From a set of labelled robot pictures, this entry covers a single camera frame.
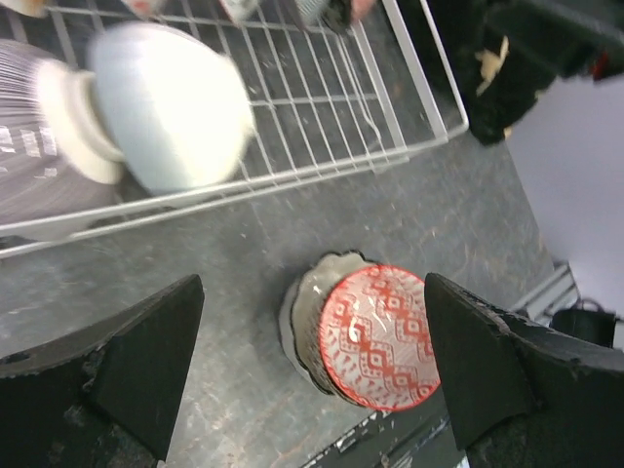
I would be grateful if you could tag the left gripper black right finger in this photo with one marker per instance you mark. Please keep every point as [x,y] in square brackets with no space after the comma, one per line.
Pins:
[520,394]

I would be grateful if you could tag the grey hexagon pattern bowl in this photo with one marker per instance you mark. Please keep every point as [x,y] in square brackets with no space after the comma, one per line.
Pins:
[306,12]

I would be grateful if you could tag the white wire dish rack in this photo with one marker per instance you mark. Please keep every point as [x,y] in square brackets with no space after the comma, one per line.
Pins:
[326,105]

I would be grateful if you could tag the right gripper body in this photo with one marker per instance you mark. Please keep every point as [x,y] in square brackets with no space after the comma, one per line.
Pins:
[569,38]

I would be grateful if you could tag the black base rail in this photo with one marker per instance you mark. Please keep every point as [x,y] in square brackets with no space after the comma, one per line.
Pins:
[397,439]

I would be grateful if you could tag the black floral blanket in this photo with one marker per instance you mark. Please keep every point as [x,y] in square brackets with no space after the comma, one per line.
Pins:
[498,84]

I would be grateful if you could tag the floral orange green bowl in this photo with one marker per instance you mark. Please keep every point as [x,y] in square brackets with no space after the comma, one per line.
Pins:
[29,8]

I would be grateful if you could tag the brown lattice pattern bowl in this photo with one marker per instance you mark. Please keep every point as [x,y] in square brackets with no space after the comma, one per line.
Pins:
[374,339]

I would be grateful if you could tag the purple striped bowl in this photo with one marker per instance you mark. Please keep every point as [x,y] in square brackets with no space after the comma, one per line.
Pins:
[57,159]

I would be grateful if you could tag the red rimmed bowl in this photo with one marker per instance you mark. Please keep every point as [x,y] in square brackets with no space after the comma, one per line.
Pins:
[239,10]

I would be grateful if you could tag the blue triangle pattern bowl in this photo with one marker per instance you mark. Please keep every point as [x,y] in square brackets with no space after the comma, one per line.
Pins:
[144,8]

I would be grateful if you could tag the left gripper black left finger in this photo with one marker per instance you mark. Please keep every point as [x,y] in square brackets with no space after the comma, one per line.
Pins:
[107,395]

